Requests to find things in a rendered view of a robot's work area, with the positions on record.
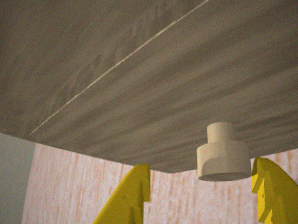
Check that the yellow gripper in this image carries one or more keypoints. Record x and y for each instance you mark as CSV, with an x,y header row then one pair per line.
x,y
277,195

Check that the wooden chest of drawers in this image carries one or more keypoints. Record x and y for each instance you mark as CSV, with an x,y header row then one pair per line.
x,y
107,27

